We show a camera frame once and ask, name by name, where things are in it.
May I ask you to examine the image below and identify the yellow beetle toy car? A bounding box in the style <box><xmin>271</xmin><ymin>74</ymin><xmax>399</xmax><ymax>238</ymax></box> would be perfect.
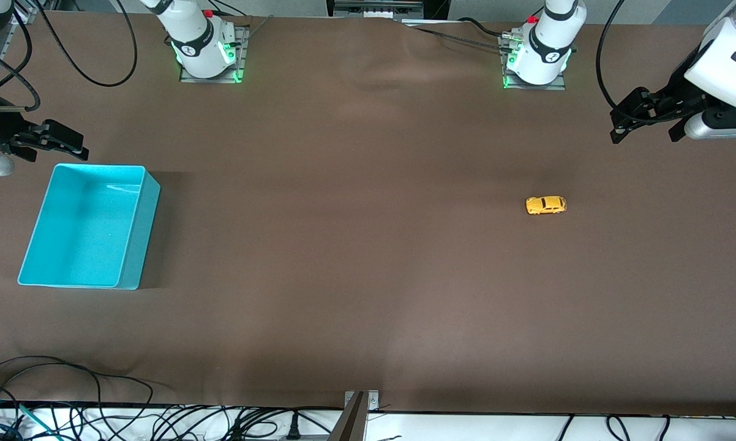
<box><xmin>525</xmin><ymin>195</ymin><xmax>568</xmax><ymax>216</ymax></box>

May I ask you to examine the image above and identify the teal plastic storage bin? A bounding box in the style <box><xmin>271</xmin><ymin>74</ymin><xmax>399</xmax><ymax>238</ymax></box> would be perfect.
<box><xmin>17</xmin><ymin>163</ymin><xmax>162</xmax><ymax>291</ymax></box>

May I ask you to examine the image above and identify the grey power strip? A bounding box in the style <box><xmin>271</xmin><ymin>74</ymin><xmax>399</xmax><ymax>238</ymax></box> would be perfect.
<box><xmin>333</xmin><ymin>0</ymin><xmax>424</xmax><ymax>20</ymax></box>

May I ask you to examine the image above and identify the brown table cloth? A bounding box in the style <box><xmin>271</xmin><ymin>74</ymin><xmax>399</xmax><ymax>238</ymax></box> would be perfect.
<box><xmin>0</xmin><ymin>11</ymin><xmax>736</xmax><ymax>416</ymax></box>

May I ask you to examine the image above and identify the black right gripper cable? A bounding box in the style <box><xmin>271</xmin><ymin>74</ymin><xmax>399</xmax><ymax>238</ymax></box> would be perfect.
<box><xmin>0</xmin><ymin>6</ymin><xmax>42</xmax><ymax>113</ymax></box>

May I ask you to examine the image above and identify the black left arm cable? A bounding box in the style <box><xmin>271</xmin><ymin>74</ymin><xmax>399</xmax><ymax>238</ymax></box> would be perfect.
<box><xmin>595</xmin><ymin>0</ymin><xmax>669</xmax><ymax>125</ymax></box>

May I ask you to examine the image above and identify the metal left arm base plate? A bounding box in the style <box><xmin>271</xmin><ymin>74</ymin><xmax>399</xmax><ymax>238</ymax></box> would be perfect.
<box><xmin>498</xmin><ymin>34</ymin><xmax>568</xmax><ymax>91</ymax></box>

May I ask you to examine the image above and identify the aluminium frame rail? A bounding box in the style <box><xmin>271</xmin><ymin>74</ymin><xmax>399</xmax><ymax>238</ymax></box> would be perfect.
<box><xmin>1</xmin><ymin>0</ymin><xmax>59</xmax><ymax>26</ymax></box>

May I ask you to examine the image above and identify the black cable at arm base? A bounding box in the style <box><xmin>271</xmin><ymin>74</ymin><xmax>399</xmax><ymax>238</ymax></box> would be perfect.
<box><xmin>457</xmin><ymin>17</ymin><xmax>509</xmax><ymax>39</ymax></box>

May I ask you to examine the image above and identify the grey braided cable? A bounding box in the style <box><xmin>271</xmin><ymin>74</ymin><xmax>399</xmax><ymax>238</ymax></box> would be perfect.
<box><xmin>400</xmin><ymin>21</ymin><xmax>509</xmax><ymax>53</ymax></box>

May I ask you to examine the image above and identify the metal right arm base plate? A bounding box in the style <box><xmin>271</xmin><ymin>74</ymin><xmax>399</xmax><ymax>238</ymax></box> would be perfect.
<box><xmin>179</xmin><ymin>24</ymin><xmax>250</xmax><ymax>84</ymax></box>

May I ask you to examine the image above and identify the long black floor cable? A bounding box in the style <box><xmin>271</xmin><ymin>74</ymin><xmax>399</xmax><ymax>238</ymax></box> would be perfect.
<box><xmin>0</xmin><ymin>355</ymin><xmax>173</xmax><ymax>441</ymax></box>

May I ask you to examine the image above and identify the teal cable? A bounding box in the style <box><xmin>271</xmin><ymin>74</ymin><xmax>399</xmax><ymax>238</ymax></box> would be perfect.
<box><xmin>0</xmin><ymin>399</ymin><xmax>56</xmax><ymax>440</ymax></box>

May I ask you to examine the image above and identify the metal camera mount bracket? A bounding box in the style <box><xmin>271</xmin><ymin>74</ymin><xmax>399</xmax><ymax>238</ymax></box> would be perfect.
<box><xmin>328</xmin><ymin>390</ymin><xmax>380</xmax><ymax>441</ymax></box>

